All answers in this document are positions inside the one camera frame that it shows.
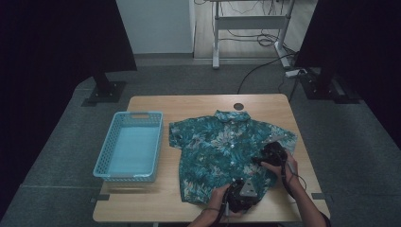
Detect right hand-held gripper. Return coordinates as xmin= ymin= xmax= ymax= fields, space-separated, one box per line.
xmin=252 ymin=140 xmax=288 ymax=167

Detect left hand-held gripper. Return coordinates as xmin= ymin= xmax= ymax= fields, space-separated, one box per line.
xmin=225 ymin=178 xmax=259 ymax=214

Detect teal floral shirt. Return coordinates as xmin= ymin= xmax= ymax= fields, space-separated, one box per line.
xmin=168 ymin=109 xmax=298 ymax=205

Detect light blue plastic basket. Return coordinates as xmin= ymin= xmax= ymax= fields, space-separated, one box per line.
xmin=93 ymin=111 xmax=165 ymax=183

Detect person's right hand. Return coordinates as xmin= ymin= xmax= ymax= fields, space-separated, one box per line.
xmin=260 ymin=148 xmax=299 ymax=185

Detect person's left hand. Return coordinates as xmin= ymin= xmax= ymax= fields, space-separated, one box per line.
xmin=207 ymin=183 xmax=245 ymax=218

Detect black stand base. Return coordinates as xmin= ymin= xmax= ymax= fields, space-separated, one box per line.
xmin=299 ymin=67 xmax=362 ymax=105
xmin=80 ymin=72 xmax=127 ymax=108

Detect white power strip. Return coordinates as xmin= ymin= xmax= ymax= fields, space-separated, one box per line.
xmin=285 ymin=68 xmax=307 ymax=79

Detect black curtain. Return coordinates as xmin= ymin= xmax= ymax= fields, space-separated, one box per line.
xmin=0 ymin=0 xmax=137 ymax=221
xmin=294 ymin=0 xmax=401 ymax=149

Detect right hand-held gripper cable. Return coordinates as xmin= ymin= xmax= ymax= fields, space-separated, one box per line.
xmin=279 ymin=157 xmax=307 ymax=201

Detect long black floor cable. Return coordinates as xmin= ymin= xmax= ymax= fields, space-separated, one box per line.
xmin=236 ymin=52 xmax=297 ymax=95

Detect tangled black cables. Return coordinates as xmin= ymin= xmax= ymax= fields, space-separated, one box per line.
xmin=217 ymin=27 xmax=287 ymax=48

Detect white metal desk frame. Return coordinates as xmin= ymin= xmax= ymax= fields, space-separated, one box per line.
xmin=211 ymin=0 xmax=297 ymax=70

